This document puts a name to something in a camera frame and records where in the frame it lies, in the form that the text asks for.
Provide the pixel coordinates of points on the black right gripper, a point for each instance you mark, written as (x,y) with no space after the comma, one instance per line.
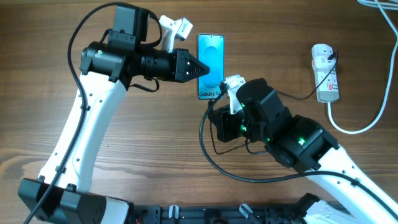
(223,120)

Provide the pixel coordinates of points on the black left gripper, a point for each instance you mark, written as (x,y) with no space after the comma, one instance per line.
(178,60)

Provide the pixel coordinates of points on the blue Galaxy smartphone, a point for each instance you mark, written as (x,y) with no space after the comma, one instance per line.
(210,51)

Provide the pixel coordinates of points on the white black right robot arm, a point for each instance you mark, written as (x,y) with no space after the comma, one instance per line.
(256,113)

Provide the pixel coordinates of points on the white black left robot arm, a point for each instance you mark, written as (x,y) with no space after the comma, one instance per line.
(138,44)

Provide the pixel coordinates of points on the white USB charger plug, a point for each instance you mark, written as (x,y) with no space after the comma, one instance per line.
(322,63)

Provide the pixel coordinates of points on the white power strip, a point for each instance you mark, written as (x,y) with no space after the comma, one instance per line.
(326,85)

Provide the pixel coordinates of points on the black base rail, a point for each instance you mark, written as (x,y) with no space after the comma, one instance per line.
(308,211)

